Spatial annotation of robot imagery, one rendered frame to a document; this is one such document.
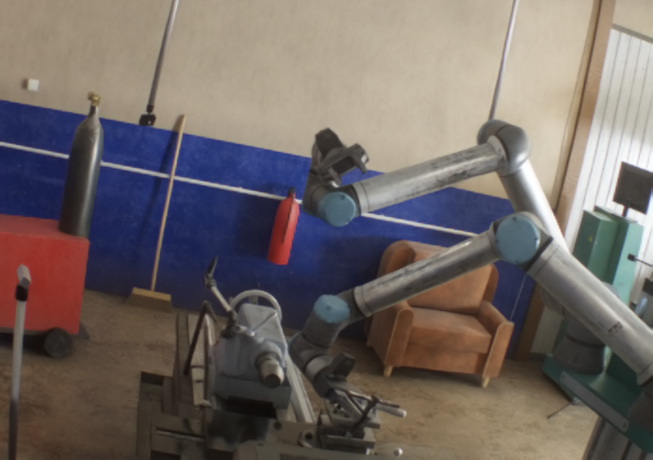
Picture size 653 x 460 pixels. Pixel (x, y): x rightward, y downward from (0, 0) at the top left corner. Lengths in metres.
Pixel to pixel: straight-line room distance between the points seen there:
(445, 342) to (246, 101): 2.28
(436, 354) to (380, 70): 2.15
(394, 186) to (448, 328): 4.18
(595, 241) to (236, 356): 3.94
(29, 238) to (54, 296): 0.42
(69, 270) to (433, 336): 2.69
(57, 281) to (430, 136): 3.14
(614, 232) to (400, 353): 1.87
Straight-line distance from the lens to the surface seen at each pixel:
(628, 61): 7.57
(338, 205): 2.35
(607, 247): 6.77
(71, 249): 5.38
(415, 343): 6.47
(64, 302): 5.49
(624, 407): 2.59
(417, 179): 2.42
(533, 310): 7.54
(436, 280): 2.42
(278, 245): 6.68
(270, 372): 3.07
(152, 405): 4.27
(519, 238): 2.19
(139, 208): 6.76
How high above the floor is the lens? 2.25
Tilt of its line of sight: 10 degrees down
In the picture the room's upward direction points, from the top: 13 degrees clockwise
